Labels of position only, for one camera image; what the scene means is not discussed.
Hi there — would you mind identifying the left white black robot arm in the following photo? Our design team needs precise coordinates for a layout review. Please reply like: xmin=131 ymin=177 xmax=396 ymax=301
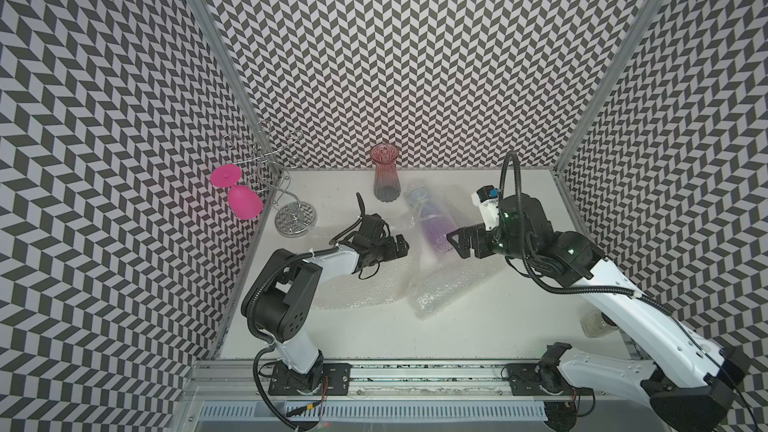
xmin=240 ymin=214 xmax=410 ymax=395

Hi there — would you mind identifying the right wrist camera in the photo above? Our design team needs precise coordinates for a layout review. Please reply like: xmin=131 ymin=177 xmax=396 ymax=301
xmin=471 ymin=185 xmax=499 ymax=231

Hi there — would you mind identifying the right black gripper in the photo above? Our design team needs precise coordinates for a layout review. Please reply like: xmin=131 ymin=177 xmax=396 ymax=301
xmin=446 ymin=221 xmax=534 ymax=261

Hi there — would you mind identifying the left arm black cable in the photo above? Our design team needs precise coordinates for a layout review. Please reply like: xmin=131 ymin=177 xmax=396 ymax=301
xmin=241 ymin=191 xmax=385 ymax=432

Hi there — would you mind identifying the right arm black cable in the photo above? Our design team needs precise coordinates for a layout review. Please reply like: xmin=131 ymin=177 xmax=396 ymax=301
xmin=497 ymin=151 xmax=763 ymax=432

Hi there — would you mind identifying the clear bubble wrap roll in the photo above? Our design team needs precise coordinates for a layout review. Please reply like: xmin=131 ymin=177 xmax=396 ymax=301
xmin=406 ymin=256 xmax=502 ymax=320

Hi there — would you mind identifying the red black ribbed vase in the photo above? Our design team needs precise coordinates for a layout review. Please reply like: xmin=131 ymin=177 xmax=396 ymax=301
xmin=370 ymin=143 xmax=401 ymax=202

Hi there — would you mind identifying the pink plastic wine glass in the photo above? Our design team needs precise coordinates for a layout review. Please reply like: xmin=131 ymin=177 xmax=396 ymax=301
xmin=210 ymin=164 xmax=264 ymax=220

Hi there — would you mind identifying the purple blue wrapped tumbler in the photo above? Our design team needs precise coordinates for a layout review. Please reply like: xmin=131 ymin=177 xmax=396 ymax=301
xmin=406 ymin=186 xmax=458 ymax=254

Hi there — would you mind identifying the chrome wire glass rack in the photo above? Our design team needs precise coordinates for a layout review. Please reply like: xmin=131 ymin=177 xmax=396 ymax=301
xmin=213 ymin=133 xmax=317 ymax=238

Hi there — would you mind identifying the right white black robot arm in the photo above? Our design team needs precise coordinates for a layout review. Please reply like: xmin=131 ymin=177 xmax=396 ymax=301
xmin=446 ymin=186 xmax=751 ymax=431

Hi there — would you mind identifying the aluminium front rail frame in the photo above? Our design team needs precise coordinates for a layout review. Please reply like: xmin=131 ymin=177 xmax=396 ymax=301
xmin=167 ymin=359 xmax=668 ymax=431

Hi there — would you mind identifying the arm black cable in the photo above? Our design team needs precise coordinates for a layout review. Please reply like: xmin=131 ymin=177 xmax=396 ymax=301
xmin=497 ymin=151 xmax=763 ymax=432
xmin=241 ymin=191 xmax=385 ymax=432

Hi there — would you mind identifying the small black-lidded glass jar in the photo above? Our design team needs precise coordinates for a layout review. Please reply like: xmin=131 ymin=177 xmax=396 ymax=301
xmin=580 ymin=310 xmax=618 ymax=339

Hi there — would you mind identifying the clear bubble wrap sheet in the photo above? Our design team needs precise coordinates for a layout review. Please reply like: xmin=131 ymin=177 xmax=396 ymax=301
xmin=311 ymin=228 xmax=423 ymax=310

